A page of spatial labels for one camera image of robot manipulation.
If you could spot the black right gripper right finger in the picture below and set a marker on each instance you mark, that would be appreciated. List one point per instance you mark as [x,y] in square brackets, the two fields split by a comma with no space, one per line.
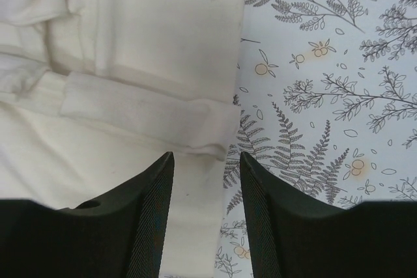
[291,234]

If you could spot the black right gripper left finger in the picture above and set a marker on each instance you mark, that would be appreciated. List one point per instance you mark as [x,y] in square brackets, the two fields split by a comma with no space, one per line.
[117,234]

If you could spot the cream white t shirt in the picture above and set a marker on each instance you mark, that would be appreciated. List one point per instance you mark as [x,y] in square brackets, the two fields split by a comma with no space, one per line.
[92,91]

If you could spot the floral patterned table mat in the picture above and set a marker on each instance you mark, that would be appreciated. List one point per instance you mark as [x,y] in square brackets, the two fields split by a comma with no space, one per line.
[328,96]

